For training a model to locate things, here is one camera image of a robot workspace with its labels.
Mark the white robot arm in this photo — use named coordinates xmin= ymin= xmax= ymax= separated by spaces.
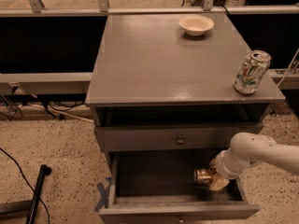
xmin=209 ymin=133 xmax=299 ymax=191

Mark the black floor cable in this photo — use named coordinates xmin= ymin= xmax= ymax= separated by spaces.
xmin=0 ymin=147 xmax=51 ymax=224

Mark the grey upper drawer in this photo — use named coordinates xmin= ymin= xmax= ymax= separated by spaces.
xmin=94 ymin=122 xmax=263 ymax=152

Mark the black metal stand leg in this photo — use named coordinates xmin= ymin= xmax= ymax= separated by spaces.
xmin=26 ymin=164 xmax=51 ymax=224

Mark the orange soda can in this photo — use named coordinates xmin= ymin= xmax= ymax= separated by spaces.
xmin=193 ymin=168 xmax=215 ymax=186

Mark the white paper bowl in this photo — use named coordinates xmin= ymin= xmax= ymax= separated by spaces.
xmin=178 ymin=15 xmax=214 ymax=36

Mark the grey metal railing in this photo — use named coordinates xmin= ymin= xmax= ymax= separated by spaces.
xmin=0 ymin=0 xmax=299 ymax=17

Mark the white green soda can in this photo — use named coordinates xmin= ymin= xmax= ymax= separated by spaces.
xmin=234 ymin=50 xmax=271 ymax=95

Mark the open grey lower drawer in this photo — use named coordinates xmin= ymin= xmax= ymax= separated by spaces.
xmin=99 ymin=148 xmax=260 ymax=224

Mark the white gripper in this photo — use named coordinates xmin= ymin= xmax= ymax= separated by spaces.
xmin=209 ymin=149 xmax=249 ymax=191

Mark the grey wooden drawer cabinet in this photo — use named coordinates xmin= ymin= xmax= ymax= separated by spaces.
xmin=85 ymin=13 xmax=286 ymax=224

